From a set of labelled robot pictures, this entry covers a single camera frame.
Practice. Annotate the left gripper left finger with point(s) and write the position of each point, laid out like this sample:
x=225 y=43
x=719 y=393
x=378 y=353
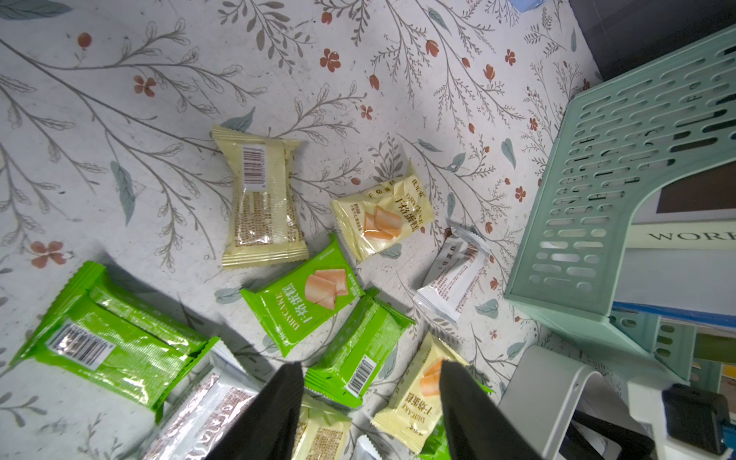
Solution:
x=266 y=430

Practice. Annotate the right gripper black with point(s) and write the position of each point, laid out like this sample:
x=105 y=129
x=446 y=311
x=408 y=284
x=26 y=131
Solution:
x=697 y=417

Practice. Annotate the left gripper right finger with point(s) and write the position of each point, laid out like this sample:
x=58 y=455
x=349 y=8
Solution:
x=475 y=427

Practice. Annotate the yellow packet second row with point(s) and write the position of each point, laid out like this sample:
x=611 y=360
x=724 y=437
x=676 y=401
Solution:
x=322 y=431

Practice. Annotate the yellow cookie packet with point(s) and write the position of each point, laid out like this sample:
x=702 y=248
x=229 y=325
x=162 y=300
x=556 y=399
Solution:
x=415 y=406

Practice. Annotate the white cookie storage box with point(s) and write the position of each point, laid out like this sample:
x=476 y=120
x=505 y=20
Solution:
x=546 y=390

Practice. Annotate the white brown packet second row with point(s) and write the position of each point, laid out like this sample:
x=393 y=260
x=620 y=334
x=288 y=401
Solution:
x=211 y=405

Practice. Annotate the green cookie packet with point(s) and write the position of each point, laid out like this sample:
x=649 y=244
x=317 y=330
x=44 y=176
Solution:
x=437 y=445
x=293 y=307
x=357 y=353

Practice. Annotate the white packet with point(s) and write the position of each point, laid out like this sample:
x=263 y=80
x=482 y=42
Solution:
x=453 y=273

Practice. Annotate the green packet second row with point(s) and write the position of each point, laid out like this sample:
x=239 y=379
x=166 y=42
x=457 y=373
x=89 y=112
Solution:
x=100 y=332

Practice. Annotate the pale yellow packet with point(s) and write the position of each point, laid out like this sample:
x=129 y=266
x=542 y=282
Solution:
x=264 y=228

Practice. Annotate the small yellow packet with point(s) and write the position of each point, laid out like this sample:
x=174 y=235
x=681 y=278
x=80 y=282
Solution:
x=375 y=219

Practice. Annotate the green file organizer box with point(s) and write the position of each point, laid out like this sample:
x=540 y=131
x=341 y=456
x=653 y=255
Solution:
x=619 y=143

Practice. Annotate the white book left slot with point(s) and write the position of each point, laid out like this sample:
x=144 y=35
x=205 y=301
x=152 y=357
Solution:
x=696 y=212

